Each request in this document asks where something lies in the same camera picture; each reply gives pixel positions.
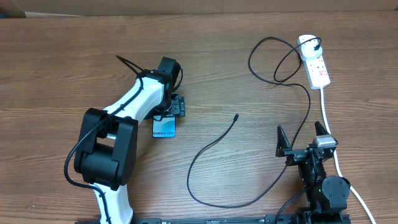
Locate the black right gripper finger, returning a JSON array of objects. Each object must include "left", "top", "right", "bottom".
[
  {"left": 315, "top": 121, "right": 329, "bottom": 136},
  {"left": 276, "top": 125, "right": 292, "bottom": 152}
]

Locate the black smartphone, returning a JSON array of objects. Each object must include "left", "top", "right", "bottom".
[{"left": 152, "top": 116, "right": 176, "bottom": 138}]

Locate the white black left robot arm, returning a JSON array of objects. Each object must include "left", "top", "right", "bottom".
[{"left": 64, "top": 57, "right": 185, "bottom": 223}]

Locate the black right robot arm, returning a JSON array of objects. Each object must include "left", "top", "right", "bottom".
[{"left": 275, "top": 121, "right": 351, "bottom": 224}]

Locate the white charger plug adapter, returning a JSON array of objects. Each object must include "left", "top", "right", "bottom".
[{"left": 297, "top": 34, "right": 323, "bottom": 61}]

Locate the white power strip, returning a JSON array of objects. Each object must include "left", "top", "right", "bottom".
[{"left": 304, "top": 56, "right": 331, "bottom": 90}]

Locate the brown cardboard backdrop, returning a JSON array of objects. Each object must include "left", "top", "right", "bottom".
[{"left": 1, "top": 0, "right": 397, "bottom": 17}]

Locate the white power strip cord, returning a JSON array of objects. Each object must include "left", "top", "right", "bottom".
[{"left": 319, "top": 86, "right": 377, "bottom": 224}]

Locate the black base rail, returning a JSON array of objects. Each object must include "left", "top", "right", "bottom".
[{"left": 75, "top": 215, "right": 351, "bottom": 224}]

